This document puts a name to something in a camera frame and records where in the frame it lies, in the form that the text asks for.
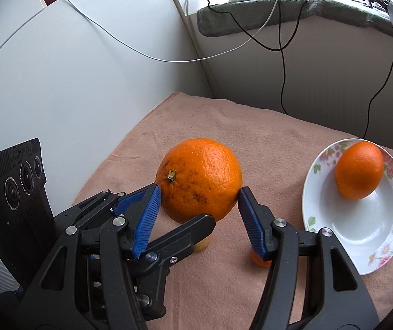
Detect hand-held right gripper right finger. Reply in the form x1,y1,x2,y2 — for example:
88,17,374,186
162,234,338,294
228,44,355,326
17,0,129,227
238,186,380,330

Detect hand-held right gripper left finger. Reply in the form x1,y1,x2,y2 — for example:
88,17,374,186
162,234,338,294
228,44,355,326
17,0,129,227
16,184,163,330

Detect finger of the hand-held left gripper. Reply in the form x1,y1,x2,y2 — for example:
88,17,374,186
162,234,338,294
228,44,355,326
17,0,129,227
133,214,217,319
55,184,156,235

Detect small mandarin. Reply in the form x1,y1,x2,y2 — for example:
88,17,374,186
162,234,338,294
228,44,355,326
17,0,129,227
250,251,273,269

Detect large orange with stem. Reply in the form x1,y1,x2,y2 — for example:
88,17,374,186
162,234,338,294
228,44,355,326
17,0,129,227
155,138,243,224

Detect white floral plate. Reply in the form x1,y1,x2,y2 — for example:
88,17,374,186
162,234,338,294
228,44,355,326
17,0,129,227
302,138,393,276

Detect pink towel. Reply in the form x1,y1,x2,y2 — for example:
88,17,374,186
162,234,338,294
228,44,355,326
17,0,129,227
71,91,393,330

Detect smooth orange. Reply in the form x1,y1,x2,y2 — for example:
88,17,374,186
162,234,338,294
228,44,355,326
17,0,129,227
334,141,385,200

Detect grey-green windowsill mat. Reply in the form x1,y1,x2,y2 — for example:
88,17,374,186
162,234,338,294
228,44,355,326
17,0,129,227
196,0,393,47

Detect white cable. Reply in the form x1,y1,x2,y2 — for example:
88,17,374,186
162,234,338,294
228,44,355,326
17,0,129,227
0,0,281,81

